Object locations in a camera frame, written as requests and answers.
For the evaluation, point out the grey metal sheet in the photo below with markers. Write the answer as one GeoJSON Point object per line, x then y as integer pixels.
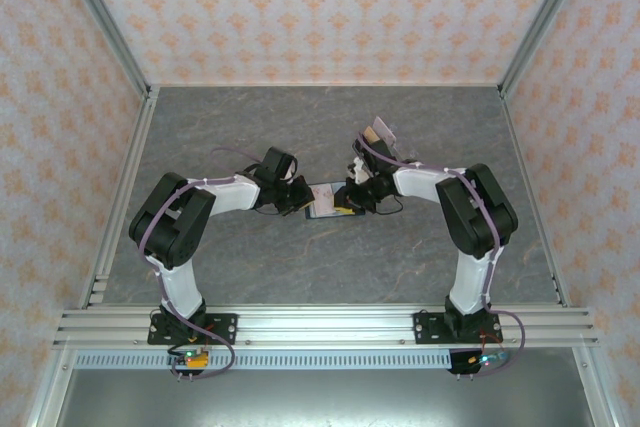
{"type": "Point", "coordinates": [325, 402]}

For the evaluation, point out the aluminium table side rail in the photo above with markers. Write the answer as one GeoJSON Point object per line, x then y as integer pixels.
{"type": "Point", "coordinates": [532, 197]}
{"type": "Point", "coordinates": [120, 197]}

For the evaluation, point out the long aluminium mounting rail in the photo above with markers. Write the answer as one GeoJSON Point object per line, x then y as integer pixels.
{"type": "Point", "coordinates": [325, 327]}

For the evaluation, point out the controller board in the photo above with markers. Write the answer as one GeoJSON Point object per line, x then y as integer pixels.
{"type": "Point", "coordinates": [487, 359]}
{"type": "Point", "coordinates": [192, 359]}

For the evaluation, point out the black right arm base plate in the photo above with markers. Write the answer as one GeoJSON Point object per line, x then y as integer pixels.
{"type": "Point", "coordinates": [425, 329]}

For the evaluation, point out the right controller board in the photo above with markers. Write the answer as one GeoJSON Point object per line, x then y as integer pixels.
{"type": "Point", "coordinates": [487, 359]}

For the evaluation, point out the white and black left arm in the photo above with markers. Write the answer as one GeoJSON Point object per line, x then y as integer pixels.
{"type": "Point", "coordinates": [225, 194]}

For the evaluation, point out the pink and white card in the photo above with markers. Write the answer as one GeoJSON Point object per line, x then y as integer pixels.
{"type": "Point", "coordinates": [385, 129]}

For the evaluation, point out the left controller board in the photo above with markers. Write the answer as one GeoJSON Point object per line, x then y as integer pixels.
{"type": "Point", "coordinates": [192, 359]}

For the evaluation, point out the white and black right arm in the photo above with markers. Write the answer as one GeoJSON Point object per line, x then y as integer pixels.
{"type": "Point", "coordinates": [420, 184]}

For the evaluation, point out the short aluminium frame post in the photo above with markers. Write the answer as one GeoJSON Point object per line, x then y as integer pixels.
{"type": "Point", "coordinates": [597, 392]}
{"type": "Point", "coordinates": [50, 392]}

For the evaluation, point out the pink patterned card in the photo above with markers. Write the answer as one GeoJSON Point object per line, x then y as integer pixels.
{"type": "Point", "coordinates": [322, 199]}

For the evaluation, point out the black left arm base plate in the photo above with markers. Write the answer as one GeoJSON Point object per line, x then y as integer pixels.
{"type": "Point", "coordinates": [225, 329]}

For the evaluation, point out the navy blue card holder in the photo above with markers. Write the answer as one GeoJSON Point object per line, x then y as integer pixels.
{"type": "Point", "coordinates": [320, 216]}

